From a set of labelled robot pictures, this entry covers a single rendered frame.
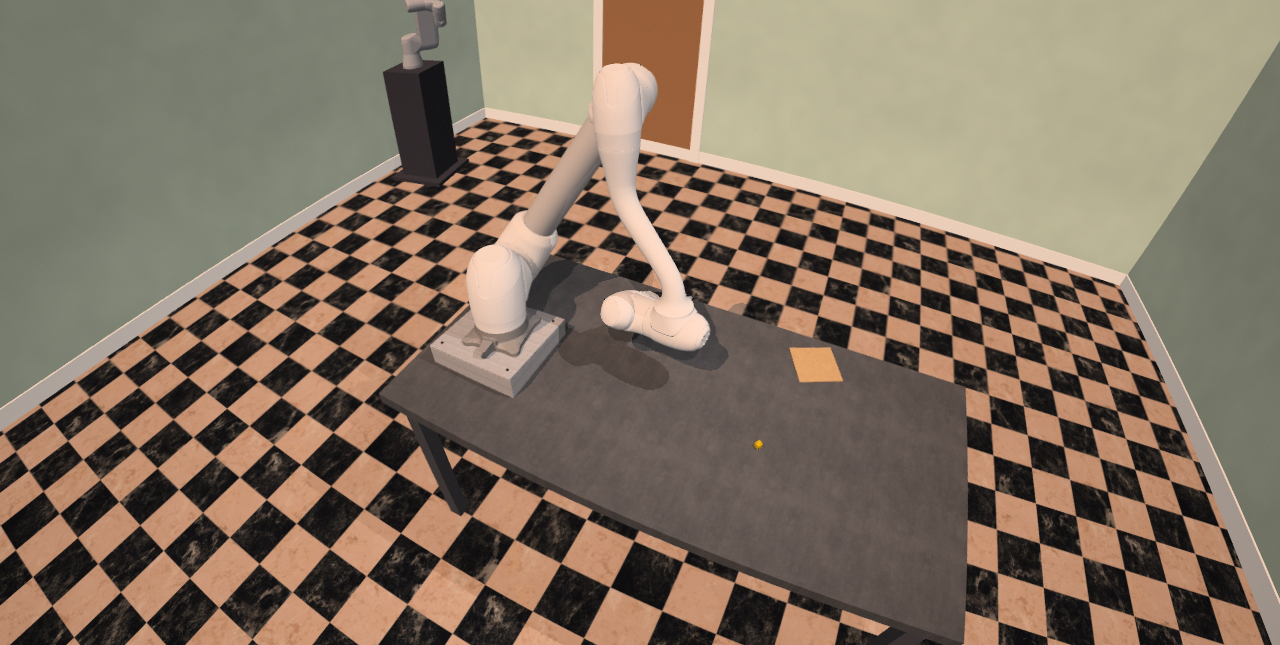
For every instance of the orange mat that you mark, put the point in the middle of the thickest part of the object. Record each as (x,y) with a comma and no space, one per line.
(815,365)

